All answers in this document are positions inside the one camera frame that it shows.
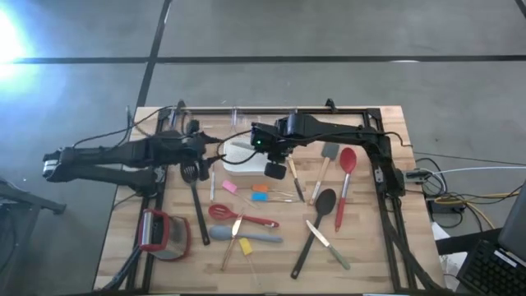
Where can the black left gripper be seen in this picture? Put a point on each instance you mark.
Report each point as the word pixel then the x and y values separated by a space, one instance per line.
pixel 193 148

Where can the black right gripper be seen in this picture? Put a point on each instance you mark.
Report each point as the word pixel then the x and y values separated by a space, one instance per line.
pixel 274 170

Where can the orange silicone basting brush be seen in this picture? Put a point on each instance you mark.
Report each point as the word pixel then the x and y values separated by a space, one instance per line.
pixel 260 188

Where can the black slotted turner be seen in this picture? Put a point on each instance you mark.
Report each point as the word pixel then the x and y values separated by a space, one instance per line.
pixel 189 174

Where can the pink silicone basting brush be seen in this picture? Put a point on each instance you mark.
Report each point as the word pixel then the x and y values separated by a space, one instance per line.
pixel 229 186

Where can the red slotted spoon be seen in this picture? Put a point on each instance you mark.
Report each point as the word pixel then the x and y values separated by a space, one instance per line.
pixel 263 222

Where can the clear plastic cup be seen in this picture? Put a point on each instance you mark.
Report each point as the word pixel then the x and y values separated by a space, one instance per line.
pixel 330 150

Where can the black nylon spoon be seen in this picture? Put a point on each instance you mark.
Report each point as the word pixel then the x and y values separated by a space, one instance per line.
pixel 325 202

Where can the rose gold table knife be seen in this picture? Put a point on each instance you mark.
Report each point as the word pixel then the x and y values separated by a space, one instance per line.
pixel 236 227

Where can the yellow silicone basting brush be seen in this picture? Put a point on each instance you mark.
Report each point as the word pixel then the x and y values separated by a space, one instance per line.
pixel 245 246

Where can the grey silicone spoon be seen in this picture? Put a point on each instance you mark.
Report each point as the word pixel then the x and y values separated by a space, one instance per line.
pixel 222 232

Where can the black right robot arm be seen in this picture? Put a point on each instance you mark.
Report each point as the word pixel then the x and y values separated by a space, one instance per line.
pixel 328 129

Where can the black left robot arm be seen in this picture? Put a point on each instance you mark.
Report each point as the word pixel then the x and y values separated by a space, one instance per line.
pixel 123 150

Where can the white rectangular utensil tray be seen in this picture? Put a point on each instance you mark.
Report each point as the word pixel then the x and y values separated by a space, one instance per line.
pixel 238 170

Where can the red framed box grater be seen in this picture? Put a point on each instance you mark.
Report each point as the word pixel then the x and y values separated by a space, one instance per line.
pixel 172 238

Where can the grey power adapter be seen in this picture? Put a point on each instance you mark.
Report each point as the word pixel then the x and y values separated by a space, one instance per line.
pixel 417 176

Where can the black power box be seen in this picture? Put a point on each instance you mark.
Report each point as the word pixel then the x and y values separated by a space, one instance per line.
pixel 444 207

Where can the black floor stand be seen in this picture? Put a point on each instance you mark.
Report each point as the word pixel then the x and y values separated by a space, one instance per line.
pixel 33 201

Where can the white paper sheet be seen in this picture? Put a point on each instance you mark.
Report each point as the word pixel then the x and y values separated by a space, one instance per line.
pixel 452 263

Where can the black keyboard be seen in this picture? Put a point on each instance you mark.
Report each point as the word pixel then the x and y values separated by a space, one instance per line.
pixel 493 271

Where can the dark laptop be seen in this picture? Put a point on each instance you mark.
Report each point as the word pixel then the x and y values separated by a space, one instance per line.
pixel 515 222

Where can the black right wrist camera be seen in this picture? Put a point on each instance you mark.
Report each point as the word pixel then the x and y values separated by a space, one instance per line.
pixel 261 135

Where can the black aluminium table frame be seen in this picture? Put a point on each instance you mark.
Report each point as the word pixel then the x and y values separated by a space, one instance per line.
pixel 349 111

